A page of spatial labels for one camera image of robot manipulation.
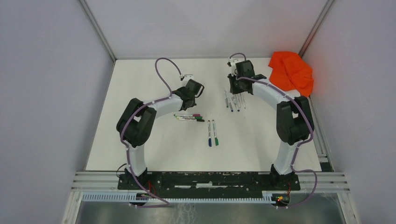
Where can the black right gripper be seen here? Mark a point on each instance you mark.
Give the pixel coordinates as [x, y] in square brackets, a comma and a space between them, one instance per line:
[234, 90]

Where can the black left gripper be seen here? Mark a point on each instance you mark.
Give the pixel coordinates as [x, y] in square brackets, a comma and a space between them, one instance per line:
[180, 90]

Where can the yellow capped marker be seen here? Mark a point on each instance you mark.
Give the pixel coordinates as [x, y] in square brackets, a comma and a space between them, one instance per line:
[237, 96]
[236, 102]

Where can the blue capped marker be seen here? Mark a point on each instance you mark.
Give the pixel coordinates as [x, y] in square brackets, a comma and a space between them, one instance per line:
[209, 133]

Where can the magenta capped marker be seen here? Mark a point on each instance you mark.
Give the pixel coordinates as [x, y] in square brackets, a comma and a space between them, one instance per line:
[242, 100]

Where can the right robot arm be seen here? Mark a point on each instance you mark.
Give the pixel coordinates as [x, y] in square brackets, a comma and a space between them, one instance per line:
[294, 125]

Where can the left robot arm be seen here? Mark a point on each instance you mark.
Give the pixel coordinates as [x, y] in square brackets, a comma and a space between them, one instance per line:
[136, 123]

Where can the black capped horizontal marker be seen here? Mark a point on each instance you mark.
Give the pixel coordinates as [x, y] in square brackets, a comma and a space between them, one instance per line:
[193, 120]

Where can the orange cloth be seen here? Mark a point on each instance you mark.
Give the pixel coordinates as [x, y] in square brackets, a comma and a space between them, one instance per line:
[290, 72]

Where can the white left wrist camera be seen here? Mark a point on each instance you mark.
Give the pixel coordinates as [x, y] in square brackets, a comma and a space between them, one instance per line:
[186, 77]

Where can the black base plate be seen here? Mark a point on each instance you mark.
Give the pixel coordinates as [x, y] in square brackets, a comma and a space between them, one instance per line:
[214, 184]

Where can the white slotted cable duct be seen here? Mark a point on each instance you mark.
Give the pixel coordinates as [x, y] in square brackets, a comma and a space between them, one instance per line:
[134, 197]

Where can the aluminium frame rail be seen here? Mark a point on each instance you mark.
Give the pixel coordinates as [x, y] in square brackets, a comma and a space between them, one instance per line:
[328, 182]

